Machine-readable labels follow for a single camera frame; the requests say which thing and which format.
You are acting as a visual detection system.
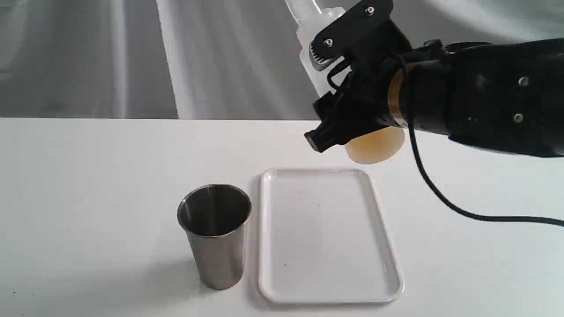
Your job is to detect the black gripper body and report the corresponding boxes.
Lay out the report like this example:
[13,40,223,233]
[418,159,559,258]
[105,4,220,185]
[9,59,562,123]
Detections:
[324,22,415,133]

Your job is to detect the translucent squeeze bottle amber liquid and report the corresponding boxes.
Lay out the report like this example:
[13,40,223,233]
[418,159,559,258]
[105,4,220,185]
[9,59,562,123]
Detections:
[286,0,404,164]

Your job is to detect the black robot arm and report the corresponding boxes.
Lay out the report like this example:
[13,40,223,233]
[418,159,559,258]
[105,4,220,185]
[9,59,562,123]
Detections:
[305,20,563,157]

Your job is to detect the stainless steel cup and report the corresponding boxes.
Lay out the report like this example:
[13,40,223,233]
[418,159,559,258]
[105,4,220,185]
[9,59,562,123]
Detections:
[177,183,252,291]

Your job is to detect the white plastic tray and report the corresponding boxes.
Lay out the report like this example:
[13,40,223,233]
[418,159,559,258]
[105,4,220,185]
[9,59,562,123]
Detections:
[257,169,404,306]

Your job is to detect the grey backdrop cloth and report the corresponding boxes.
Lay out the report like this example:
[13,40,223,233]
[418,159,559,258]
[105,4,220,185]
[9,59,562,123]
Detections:
[0,0,564,121]

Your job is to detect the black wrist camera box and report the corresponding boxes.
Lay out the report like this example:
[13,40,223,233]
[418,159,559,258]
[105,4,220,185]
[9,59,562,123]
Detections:
[309,0,393,72]

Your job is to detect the black cable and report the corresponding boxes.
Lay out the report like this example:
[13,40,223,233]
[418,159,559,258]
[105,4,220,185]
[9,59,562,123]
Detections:
[326,53,564,228]

